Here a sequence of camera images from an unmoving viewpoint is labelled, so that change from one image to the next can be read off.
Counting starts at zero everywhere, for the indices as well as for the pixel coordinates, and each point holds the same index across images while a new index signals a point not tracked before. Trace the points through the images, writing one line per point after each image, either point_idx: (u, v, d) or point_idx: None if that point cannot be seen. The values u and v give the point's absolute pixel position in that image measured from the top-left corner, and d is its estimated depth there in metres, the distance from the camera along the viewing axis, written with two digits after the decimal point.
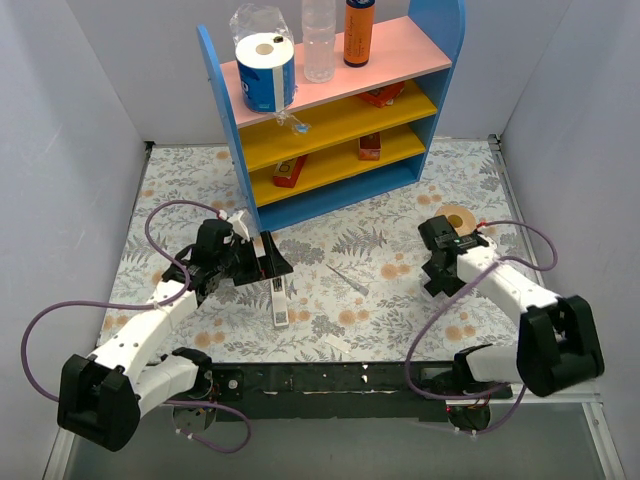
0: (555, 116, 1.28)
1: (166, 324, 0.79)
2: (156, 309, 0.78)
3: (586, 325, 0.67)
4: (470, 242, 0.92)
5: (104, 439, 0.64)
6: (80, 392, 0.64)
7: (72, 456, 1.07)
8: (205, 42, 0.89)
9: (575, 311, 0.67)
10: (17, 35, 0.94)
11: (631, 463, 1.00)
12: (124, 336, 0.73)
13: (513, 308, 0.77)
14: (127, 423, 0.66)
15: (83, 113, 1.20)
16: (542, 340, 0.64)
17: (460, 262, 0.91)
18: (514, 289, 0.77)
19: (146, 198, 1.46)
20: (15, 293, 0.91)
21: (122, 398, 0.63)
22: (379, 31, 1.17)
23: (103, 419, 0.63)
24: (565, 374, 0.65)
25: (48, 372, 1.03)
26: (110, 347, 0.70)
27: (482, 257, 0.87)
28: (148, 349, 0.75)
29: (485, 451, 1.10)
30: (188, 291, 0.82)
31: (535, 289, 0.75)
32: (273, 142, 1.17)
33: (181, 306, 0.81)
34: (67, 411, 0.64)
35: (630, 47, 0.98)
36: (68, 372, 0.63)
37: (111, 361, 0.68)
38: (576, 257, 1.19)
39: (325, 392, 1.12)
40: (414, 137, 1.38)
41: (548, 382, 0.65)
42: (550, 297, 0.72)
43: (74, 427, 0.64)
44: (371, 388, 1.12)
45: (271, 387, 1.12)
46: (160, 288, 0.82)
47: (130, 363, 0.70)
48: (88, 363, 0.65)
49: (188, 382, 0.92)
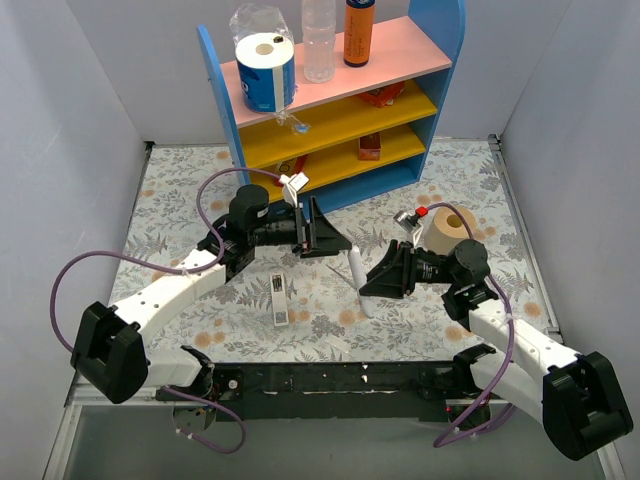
0: (556, 115, 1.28)
1: (192, 291, 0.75)
2: (183, 275, 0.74)
3: (611, 380, 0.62)
4: (482, 295, 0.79)
5: (107, 391, 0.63)
6: (95, 338, 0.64)
7: (73, 455, 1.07)
8: (205, 42, 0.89)
9: (597, 370, 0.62)
10: (17, 35, 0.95)
11: (632, 465, 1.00)
12: (147, 294, 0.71)
13: (533, 370, 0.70)
14: (133, 379, 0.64)
15: (83, 113, 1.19)
16: (567, 403, 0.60)
17: (470, 316, 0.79)
18: (532, 348, 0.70)
19: (146, 198, 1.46)
20: (15, 293, 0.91)
21: (132, 354, 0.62)
22: (378, 31, 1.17)
23: (109, 369, 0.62)
24: (596, 437, 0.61)
25: (47, 372, 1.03)
26: (131, 303, 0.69)
27: (496, 312, 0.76)
28: (168, 312, 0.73)
29: (485, 451, 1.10)
30: (218, 265, 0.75)
31: (553, 347, 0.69)
32: (273, 142, 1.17)
33: (211, 277, 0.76)
34: (80, 355, 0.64)
35: (631, 47, 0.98)
36: (88, 315, 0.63)
37: (129, 316, 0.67)
38: (576, 256, 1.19)
39: (325, 392, 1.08)
40: (414, 137, 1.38)
41: (580, 449, 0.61)
42: (570, 355, 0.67)
43: (83, 371, 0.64)
44: (371, 388, 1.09)
45: (270, 387, 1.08)
46: (192, 255, 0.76)
47: (146, 323, 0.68)
48: (108, 313, 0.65)
49: (187, 379, 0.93)
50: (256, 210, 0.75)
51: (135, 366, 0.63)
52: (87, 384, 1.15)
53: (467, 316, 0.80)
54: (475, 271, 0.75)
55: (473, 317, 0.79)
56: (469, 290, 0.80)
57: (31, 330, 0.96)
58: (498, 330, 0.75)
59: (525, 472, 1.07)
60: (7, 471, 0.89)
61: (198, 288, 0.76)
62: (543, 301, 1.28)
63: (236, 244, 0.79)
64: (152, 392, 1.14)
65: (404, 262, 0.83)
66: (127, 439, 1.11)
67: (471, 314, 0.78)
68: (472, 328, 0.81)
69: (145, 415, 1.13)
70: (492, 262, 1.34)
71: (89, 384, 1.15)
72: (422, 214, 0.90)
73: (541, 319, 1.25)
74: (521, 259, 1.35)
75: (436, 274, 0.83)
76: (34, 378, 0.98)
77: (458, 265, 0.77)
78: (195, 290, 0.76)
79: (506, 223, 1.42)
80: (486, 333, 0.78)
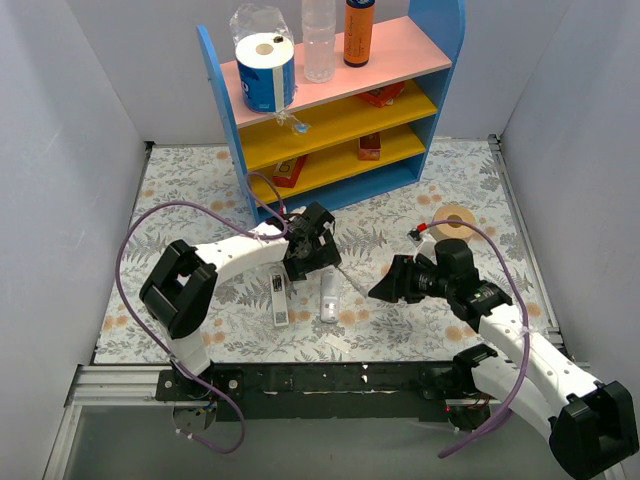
0: (556, 116, 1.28)
1: (256, 256, 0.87)
2: (255, 238, 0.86)
3: (627, 413, 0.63)
4: (494, 296, 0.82)
5: (170, 322, 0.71)
6: (171, 272, 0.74)
7: (72, 456, 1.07)
8: (206, 42, 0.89)
9: (615, 400, 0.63)
10: (17, 36, 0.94)
11: (632, 465, 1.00)
12: (223, 245, 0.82)
13: (548, 392, 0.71)
14: (196, 317, 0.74)
15: (83, 113, 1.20)
16: (584, 432, 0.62)
17: (480, 319, 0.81)
18: (550, 370, 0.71)
19: (146, 198, 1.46)
20: (15, 291, 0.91)
21: (204, 291, 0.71)
22: (377, 31, 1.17)
23: (178, 301, 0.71)
24: (601, 460, 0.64)
25: (46, 372, 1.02)
26: (209, 248, 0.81)
27: (511, 323, 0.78)
28: (235, 266, 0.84)
29: (485, 452, 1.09)
30: (282, 240, 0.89)
31: (572, 371, 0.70)
32: (274, 142, 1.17)
33: (273, 248, 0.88)
34: (153, 284, 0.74)
35: (631, 47, 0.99)
36: (172, 248, 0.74)
37: (206, 257, 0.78)
38: (576, 257, 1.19)
39: (325, 392, 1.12)
40: (414, 137, 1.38)
41: (587, 471, 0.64)
42: (590, 383, 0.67)
43: (152, 299, 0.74)
44: (371, 388, 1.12)
45: (270, 387, 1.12)
46: (262, 226, 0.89)
47: (221, 267, 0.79)
48: (187, 253, 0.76)
49: (197, 369, 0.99)
50: (324, 219, 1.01)
51: (202, 306, 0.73)
52: (87, 384, 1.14)
53: (478, 318, 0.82)
54: (458, 256, 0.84)
55: (486, 324, 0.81)
56: (480, 290, 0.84)
57: (31, 329, 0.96)
58: (513, 344, 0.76)
59: (524, 472, 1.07)
60: (6, 471, 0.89)
61: (261, 255, 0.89)
62: (543, 301, 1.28)
63: (300, 230, 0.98)
64: (151, 392, 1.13)
65: (396, 269, 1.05)
66: (126, 438, 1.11)
67: (484, 320, 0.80)
68: (480, 331, 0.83)
69: (144, 415, 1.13)
70: (492, 262, 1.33)
71: (89, 384, 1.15)
72: (422, 229, 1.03)
73: (541, 319, 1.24)
74: (521, 259, 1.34)
75: (430, 286, 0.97)
76: (34, 378, 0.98)
77: (445, 256, 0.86)
78: (259, 257, 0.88)
79: (506, 222, 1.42)
80: (498, 342, 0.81)
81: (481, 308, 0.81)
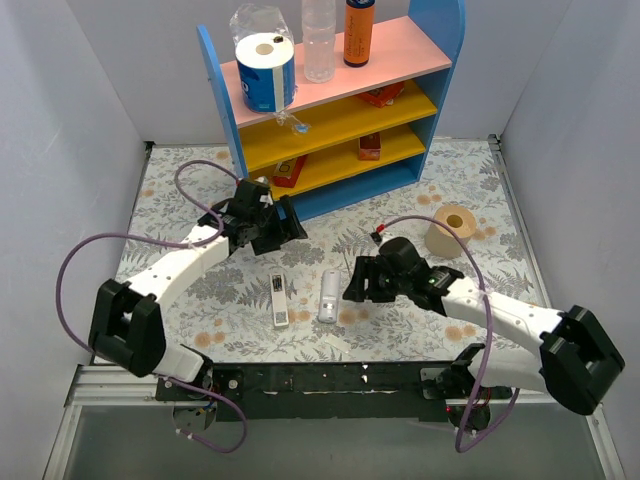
0: (556, 116, 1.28)
1: (198, 264, 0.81)
2: (189, 249, 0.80)
3: (596, 328, 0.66)
4: (447, 277, 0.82)
5: (130, 362, 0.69)
6: (112, 316, 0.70)
7: (72, 456, 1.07)
8: (206, 42, 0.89)
9: (583, 323, 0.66)
10: (17, 36, 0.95)
11: (632, 465, 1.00)
12: (158, 269, 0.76)
13: (524, 341, 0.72)
14: (153, 350, 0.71)
15: (83, 113, 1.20)
16: (569, 363, 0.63)
17: (444, 302, 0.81)
18: (517, 319, 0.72)
19: (146, 198, 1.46)
20: (15, 292, 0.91)
21: (152, 325, 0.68)
22: (377, 31, 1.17)
23: (130, 342, 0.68)
24: (599, 388, 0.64)
25: (45, 373, 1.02)
26: (144, 276, 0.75)
27: (468, 291, 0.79)
28: (179, 285, 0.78)
29: (485, 451, 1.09)
30: (221, 238, 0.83)
31: (536, 312, 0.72)
32: (274, 142, 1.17)
33: (214, 250, 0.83)
34: (98, 333, 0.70)
35: (631, 47, 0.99)
36: (103, 292, 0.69)
37: (144, 288, 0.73)
38: (576, 257, 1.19)
39: (325, 392, 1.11)
40: (414, 137, 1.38)
41: (590, 404, 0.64)
42: (555, 316, 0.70)
43: (105, 347, 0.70)
44: (371, 388, 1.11)
45: (270, 387, 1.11)
46: (196, 231, 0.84)
47: (162, 294, 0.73)
48: (121, 290, 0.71)
49: (190, 374, 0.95)
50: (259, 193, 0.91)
51: (155, 337, 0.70)
52: (87, 384, 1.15)
53: (441, 302, 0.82)
54: (401, 250, 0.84)
55: (448, 303, 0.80)
56: (434, 275, 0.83)
57: (31, 330, 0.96)
58: (477, 310, 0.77)
59: (524, 471, 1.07)
60: (7, 470, 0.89)
61: (205, 262, 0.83)
62: (543, 301, 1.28)
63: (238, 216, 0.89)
64: (152, 392, 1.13)
65: (358, 269, 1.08)
66: (126, 438, 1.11)
67: (446, 299, 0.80)
68: (448, 313, 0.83)
69: (144, 415, 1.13)
70: (492, 262, 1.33)
71: (89, 384, 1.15)
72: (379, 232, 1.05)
73: None
74: (521, 259, 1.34)
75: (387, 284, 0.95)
76: (33, 378, 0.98)
77: (391, 256, 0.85)
78: (201, 264, 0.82)
79: (506, 222, 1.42)
80: (464, 315, 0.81)
81: (442, 290, 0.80)
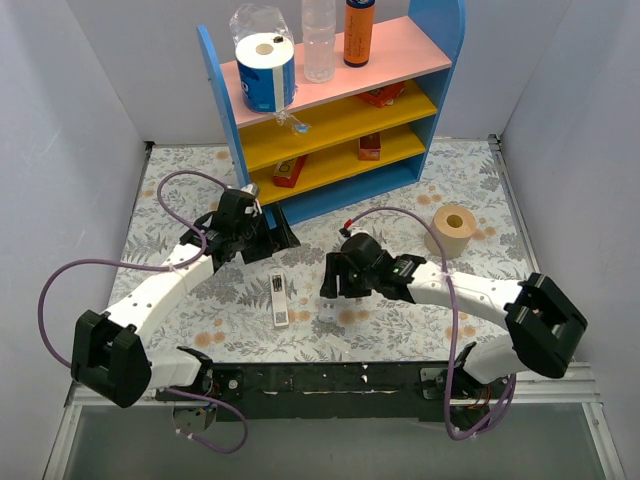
0: (556, 116, 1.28)
1: (181, 286, 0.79)
2: (171, 272, 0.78)
3: (555, 292, 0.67)
4: (411, 265, 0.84)
5: (114, 394, 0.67)
6: (93, 347, 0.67)
7: (72, 457, 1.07)
8: (206, 42, 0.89)
9: (544, 289, 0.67)
10: (17, 36, 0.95)
11: (632, 465, 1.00)
12: (138, 296, 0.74)
13: (490, 314, 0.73)
14: (136, 381, 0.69)
15: (83, 113, 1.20)
16: (535, 331, 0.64)
17: (409, 289, 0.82)
18: (481, 294, 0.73)
19: (146, 198, 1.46)
20: (15, 292, 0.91)
21: (133, 358, 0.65)
22: (377, 31, 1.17)
23: (111, 376, 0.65)
24: (567, 349, 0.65)
25: (45, 373, 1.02)
26: (123, 305, 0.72)
27: (432, 275, 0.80)
28: (161, 310, 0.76)
29: (485, 451, 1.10)
30: (204, 256, 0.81)
31: (498, 284, 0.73)
32: (274, 142, 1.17)
33: (197, 270, 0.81)
34: (79, 364, 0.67)
35: (631, 48, 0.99)
36: (82, 325, 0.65)
37: (123, 318, 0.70)
38: (576, 257, 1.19)
39: (325, 392, 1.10)
40: (414, 137, 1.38)
41: (562, 366, 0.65)
42: (515, 285, 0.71)
43: (88, 379, 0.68)
44: (371, 388, 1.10)
45: (270, 387, 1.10)
46: (177, 251, 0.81)
47: (143, 322, 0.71)
48: (101, 321, 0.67)
49: (188, 379, 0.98)
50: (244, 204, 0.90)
51: (138, 368, 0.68)
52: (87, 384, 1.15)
53: (408, 290, 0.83)
54: (362, 247, 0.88)
55: (414, 290, 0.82)
56: (398, 265, 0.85)
57: (31, 331, 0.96)
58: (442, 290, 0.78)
59: (524, 472, 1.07)
60: (7, 470, 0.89)
61: (188, 283, 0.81)
62: None
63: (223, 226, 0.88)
64: (152, 392, 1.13)
65: None
66: (126, 438, 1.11)
67: (412, 287, 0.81)
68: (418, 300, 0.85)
69: (144, 415, 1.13)
70: (492, 262, 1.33)
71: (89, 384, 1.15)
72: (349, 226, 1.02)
73: None
74: (521, 259, 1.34)
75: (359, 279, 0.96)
76: (33, 378, 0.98)
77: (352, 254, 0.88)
78: (185, 285, 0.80)
79: (506, 222, 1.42)
80: (431, 299, 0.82)
81: (405, 278, 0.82)
